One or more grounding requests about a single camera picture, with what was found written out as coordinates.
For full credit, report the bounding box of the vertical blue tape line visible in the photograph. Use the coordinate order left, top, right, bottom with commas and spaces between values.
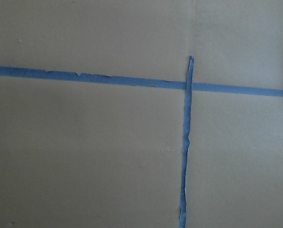
179, 56, 194, 228

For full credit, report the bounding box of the horizontal blue tape line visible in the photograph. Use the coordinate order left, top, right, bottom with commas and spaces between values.
0, 66, 283, 97

